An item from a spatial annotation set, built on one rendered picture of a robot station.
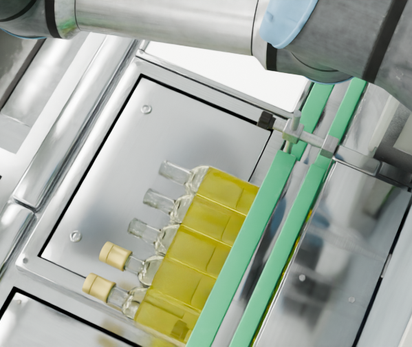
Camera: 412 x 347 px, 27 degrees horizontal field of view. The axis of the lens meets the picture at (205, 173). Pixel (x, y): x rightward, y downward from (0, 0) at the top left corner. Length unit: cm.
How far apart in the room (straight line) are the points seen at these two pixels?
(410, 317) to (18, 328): 86
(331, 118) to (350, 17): 56
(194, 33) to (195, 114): 54
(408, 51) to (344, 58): 7
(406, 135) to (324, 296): 26
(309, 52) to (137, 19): 26
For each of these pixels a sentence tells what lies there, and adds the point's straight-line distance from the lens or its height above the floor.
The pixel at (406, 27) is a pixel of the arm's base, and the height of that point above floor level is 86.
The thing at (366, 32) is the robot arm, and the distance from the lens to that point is 93.
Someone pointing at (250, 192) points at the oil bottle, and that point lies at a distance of 141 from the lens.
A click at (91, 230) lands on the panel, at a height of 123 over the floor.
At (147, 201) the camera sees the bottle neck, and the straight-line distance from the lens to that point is 142.
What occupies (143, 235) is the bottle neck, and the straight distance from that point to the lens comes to 140.
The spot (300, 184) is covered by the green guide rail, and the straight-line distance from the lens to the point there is 131.
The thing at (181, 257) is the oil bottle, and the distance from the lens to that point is 137.
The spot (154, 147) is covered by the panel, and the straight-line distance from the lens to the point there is 161.
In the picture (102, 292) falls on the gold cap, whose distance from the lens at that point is 137.
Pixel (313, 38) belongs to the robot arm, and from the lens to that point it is 94.
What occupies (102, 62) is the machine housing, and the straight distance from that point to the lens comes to 170.
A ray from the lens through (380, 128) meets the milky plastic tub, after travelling 128.
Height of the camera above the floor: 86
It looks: 8 degrees up
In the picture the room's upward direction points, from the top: 67 degrees counter-clockwise
